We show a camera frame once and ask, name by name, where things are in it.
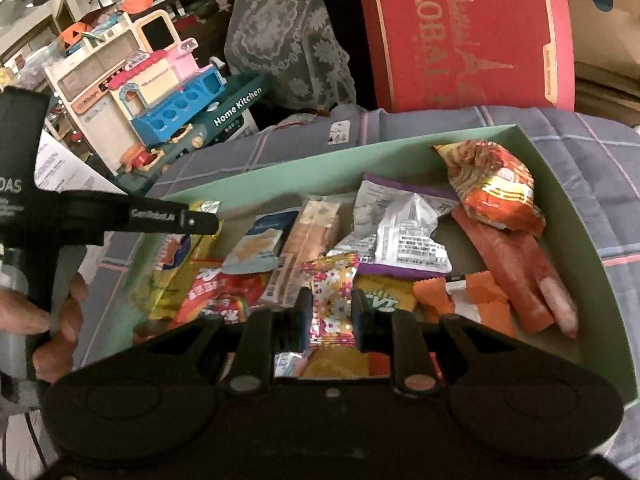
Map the toy kitchen playset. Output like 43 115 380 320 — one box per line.
45 7 226 161

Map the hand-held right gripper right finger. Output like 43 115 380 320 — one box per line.
352 290 531 395

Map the teal toy box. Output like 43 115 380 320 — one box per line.
115 72 271 177

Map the cardboard box blue print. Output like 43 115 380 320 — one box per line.
560 0 640 126

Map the clear biscuit packet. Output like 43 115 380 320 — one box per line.
262 195 342 307

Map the red rainbow candy packet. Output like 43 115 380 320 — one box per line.
170 266 267 332

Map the pink floral candy packet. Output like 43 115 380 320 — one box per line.
301 252 360 352

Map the person's left hand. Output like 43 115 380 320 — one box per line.
0 274 90 385

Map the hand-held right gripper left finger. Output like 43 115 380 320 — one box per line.
135 290 315 395

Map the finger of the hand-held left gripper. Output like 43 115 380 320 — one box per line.
65 191 222 250

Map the yellow green-label snack packet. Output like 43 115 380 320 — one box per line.
357 275 420 315

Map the red sausage stick packet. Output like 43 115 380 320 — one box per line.
452 207 580 337

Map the plain yellow snack packet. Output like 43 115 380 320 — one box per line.
305 345 392 380

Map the grey lace cloth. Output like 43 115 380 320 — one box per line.
225 0 358 111

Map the blue white cracker packet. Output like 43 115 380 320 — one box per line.
222 210 301 275

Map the silver purple snack packet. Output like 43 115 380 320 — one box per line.
332 172 460 281

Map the red gift box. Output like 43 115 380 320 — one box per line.
352 0 576 113

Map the mint green cardboard box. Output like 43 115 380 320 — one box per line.
130 124 640 406

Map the yellow red-logo snack packet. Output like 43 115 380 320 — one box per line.
129 199 223 322

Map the white printed instruction sheet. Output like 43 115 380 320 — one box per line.
35 132 131 196

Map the orange noodle snack packet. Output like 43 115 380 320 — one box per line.
432 140 547 237

